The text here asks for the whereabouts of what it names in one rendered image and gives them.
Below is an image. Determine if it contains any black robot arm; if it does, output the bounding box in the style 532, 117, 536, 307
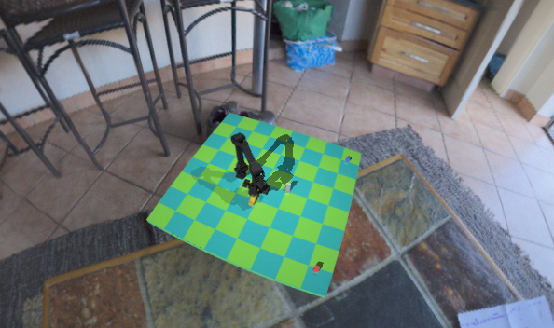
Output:
231, 133, 269, 197

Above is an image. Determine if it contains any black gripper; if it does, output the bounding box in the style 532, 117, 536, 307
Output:
242, 179, 270, 195

